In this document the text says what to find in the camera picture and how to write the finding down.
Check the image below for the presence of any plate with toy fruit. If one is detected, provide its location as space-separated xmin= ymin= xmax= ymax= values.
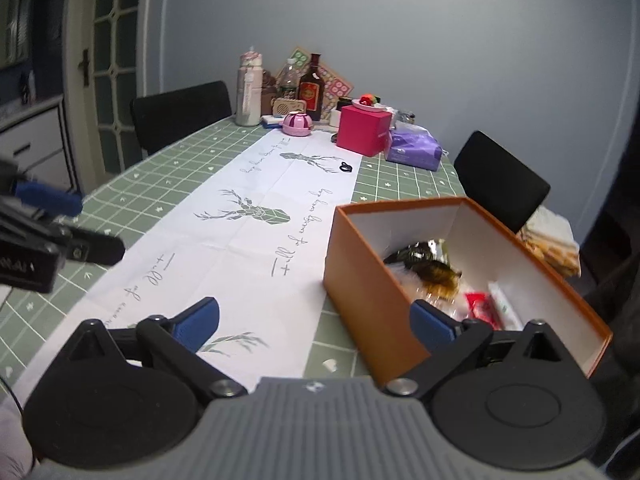
xmin=352 ymin=93 xmax=386 ymax=113

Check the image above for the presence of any dark liquor bottle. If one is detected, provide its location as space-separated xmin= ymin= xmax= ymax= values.
xmin=297 ymin=53 xmax=324 ymax=122

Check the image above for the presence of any pink round container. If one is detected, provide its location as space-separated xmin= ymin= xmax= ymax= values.
xmin=281 ymin=112 xmax=314 ymax=138

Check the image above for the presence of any white drawer cabinet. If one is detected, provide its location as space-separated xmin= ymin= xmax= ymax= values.
xmin=1 ymin=96 xmax=79 ymax=191

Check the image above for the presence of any black chair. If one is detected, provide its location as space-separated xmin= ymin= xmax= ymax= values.
xmin=454 ymin=130 xmax=551 ymax=233
xmin=129 ymin=80 xmax=232 ymax=155

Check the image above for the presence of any clear plastic water bottle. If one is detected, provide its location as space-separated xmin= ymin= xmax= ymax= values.
xmin=278 ymin=58 xmax=299 ymax=100

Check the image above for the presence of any glass panel door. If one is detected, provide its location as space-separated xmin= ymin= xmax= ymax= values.
xmin=64 ymin=0 xmax=143 ymax=190

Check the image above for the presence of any small beige radio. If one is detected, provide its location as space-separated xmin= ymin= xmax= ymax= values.
xmin=272 ymin=98 xmax=307 ymax=117

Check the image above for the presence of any red wafer snack packet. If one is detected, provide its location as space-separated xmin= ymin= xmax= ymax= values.
xmin=464 ymin=292 xmax=502 ymax=330

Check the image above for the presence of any black dark snack packet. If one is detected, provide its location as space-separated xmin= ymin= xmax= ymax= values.
xmin=383 ymin=238 xmax=449 ymax=268

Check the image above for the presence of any black chair right side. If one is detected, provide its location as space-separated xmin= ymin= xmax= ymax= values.
xmin=454 ymin=130 xmax=551 ymax=233

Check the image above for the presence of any white printed table runner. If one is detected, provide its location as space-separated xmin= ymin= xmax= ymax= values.
xmin=27 ymin=154 xmax=361 ymax=394

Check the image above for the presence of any purple tissue pack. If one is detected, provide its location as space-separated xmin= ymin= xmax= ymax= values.
xmin=385 ymin=128 xmax=442 ymax=171

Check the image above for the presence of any magenta gift box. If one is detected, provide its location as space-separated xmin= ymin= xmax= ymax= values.
xmin=336 ymin=105 xmax=393 ymax=157

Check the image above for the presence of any folded striped cloth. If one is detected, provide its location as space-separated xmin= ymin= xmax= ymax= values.
xmin=518 ymin=205 xmax=582 ymax=278

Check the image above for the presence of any white tall water bottle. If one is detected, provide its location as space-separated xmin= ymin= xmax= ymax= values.
xmin=235 ymin=47 xmax=262 ymax=127

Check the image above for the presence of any brown biscuit snack packet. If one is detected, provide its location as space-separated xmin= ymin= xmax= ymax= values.
xmin=412 ymin=261 xmax=462 ymax=300

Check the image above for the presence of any orange cardboard box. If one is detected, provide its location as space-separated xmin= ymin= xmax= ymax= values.
xmin=323 ymin=197 xmax=612 ymax=385

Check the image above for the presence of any colourful game board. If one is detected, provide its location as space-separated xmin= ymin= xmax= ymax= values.
xmin=290 ymin=47 xmax=355 ymax=122

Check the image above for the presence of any silver white snack packet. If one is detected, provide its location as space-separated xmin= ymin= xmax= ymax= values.
xmin=488 ymin=282 xmax=524 ymax=332

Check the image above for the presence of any small white cup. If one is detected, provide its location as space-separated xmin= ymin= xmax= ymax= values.
xmin=329 ymin=107 xmax=341 ymax=128

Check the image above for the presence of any black chair left side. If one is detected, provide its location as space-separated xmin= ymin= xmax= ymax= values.
xmin=129 ymin=80 xmax=232 ymax=155

